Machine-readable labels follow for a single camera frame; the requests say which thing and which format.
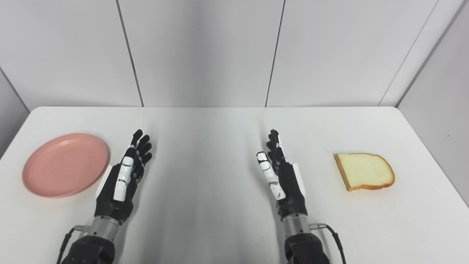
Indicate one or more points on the slice of bread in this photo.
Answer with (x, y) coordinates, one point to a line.
(364, 171)

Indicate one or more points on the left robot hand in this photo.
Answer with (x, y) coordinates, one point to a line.
(115, 198)

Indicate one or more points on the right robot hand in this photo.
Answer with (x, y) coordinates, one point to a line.
(289, 190)

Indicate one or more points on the pink plate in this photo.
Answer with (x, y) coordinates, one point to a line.
(65, 165)

